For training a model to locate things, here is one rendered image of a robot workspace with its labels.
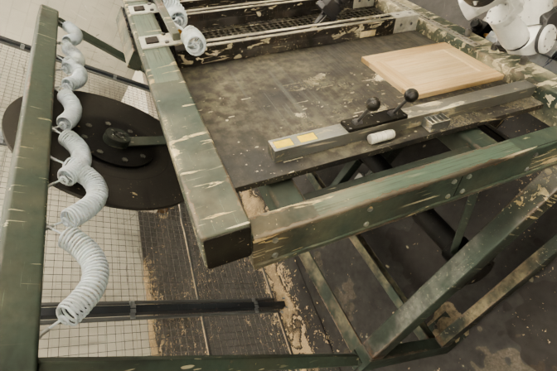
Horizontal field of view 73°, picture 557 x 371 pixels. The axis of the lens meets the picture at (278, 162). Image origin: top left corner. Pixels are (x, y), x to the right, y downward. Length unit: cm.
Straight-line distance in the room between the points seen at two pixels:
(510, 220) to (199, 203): 115
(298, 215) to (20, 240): 72
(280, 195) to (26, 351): 63
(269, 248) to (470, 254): 98
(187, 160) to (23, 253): 49
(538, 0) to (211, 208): 102
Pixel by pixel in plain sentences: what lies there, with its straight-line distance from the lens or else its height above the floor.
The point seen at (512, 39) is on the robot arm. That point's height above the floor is 124.
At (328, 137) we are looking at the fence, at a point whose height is 157.
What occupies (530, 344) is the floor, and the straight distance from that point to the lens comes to 241.
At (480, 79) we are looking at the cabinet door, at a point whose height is 98.
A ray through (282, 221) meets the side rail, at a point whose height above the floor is 177.
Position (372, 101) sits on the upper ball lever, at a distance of 98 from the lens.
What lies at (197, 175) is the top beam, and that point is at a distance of 82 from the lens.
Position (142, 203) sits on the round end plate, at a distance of 150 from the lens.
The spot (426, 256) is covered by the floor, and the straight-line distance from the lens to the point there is 261.
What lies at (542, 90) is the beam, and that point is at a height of 90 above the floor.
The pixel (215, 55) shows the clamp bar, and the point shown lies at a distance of 148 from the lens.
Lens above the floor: 228
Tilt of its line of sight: 38 degrees down
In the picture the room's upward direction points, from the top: 75 degrees counter-clockwise
